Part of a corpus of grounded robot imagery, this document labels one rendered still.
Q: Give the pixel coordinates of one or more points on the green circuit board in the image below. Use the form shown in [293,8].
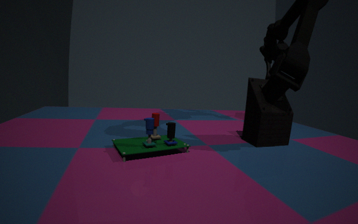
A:
[151,143]

